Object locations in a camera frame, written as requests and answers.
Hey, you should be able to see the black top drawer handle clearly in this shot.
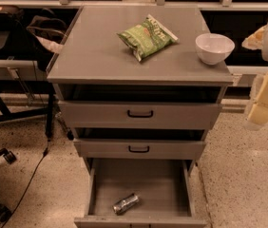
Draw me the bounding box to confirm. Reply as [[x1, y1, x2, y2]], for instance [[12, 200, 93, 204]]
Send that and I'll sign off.
[[126, 110, 154, 118]]

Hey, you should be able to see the silver redbull can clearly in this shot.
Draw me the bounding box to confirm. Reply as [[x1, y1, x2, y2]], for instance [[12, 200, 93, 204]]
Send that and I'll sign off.
[[112, 193, 140, 215]]

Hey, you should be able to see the grey middle drawer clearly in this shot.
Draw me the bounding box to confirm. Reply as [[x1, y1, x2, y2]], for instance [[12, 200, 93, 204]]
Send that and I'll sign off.
[[74, 139, 205, 160]]

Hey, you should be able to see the black middle drawer handle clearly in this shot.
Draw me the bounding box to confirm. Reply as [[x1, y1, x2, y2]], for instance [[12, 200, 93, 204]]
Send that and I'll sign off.
[[128, 145, 150, 154]]

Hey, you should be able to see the green chip bag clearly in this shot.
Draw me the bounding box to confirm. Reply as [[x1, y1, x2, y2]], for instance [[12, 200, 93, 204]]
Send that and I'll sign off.
[[118, 14, 179, 62]]

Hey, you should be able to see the white bowl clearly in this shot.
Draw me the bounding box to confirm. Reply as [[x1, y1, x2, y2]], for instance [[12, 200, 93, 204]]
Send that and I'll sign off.
[[195, 33, 235, 65]]

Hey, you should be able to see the grey drawer cabinet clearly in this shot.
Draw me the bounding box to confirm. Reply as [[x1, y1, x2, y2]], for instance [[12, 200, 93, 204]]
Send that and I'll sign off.
[[46, 5, 235, 176]]

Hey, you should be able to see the grey bottom drawer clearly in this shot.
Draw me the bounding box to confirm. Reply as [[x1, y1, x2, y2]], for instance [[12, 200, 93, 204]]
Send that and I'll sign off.
[[74, 159, 206, 228]]

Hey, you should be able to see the black desk with frame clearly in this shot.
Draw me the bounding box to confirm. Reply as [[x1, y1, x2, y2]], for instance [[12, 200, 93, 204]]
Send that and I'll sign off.
[[0, 5, 54, 137]]

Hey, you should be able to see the grey drawer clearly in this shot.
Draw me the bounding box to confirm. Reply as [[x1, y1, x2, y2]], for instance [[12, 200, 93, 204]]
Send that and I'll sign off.
[[74, 139, 205, 160], [74, 159, 206, 228], [59, 101, 221, 130]]

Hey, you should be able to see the grey top drawer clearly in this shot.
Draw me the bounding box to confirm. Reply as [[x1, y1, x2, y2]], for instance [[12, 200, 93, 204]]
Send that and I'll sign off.
[[59, 101, 221, 130]]

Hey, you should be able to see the dark bag on desk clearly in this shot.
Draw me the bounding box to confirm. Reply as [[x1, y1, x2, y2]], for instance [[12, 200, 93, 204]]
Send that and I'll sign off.
[[27, 8, 67, 71]]

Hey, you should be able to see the black floor cable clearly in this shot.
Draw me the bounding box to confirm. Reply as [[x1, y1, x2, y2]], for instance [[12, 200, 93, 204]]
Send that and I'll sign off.
[[0, 136, 51, 228]]

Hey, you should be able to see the black drawer handle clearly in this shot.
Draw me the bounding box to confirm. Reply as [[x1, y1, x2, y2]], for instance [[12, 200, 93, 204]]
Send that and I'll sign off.
[[128, 145, 150, 154], [126, 110, 154, 118]]

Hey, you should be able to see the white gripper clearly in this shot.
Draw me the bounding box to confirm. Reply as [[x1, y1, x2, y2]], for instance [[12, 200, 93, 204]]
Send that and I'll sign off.
[[241, 27, 268, 131]]

